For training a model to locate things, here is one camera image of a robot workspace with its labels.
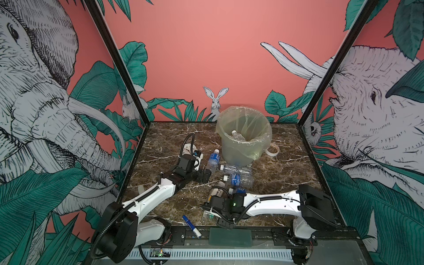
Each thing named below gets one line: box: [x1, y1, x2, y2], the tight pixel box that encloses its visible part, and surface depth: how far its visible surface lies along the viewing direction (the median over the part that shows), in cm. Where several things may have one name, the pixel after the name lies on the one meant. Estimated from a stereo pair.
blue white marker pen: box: [182, 214, 203, 239], surface depth 77 cm
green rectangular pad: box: [208, 227, 253, 248], surface depth 74 cm
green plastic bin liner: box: [215, 105, 273, 166], surface depth 91 cm
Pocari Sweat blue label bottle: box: [223, 172, 255, 188], surface depth 90 cm
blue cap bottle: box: [208, 148, 221, 174], surface depth 97 cm
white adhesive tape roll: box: [265, 142, 280, 157], surface depth 106 cm
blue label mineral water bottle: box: [228, 187, 247, 195], surface depth 85 cm
